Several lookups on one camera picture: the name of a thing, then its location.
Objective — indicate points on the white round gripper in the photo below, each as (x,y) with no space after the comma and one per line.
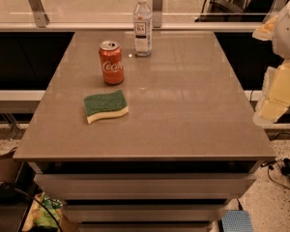
(287,33)

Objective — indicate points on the red coke can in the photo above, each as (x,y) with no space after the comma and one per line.
(111,62)

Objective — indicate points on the black office chair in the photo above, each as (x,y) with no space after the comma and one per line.
(234,10)

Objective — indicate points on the clear plastic water bottle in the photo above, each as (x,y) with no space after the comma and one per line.
(142,26)

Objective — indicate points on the blue mat on floor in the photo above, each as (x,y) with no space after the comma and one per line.
(236,221)

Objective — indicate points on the green and yellow sponge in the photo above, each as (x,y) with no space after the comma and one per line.
(105,106)

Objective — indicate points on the top grey drawer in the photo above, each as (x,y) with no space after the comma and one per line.
(144,186)

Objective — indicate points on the grey drawer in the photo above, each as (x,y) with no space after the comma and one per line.
(144,227)
(144,213)
(144,186)

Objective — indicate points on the middle grey drawer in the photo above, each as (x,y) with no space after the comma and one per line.
(144,213)

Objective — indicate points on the bottom grey drawer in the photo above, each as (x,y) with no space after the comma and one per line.
(144,227)

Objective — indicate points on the green snack bag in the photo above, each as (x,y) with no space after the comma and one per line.
(44,215)

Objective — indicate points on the right metal railing post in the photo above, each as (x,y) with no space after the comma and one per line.
(275,9)

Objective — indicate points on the metal railing post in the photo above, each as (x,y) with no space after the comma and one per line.
(275,9)
(157,13)
(39,14)

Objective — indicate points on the middle metal railing post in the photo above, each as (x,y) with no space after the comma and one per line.
(157,13)

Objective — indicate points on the left metal railing post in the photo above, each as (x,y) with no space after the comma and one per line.
(39,14)

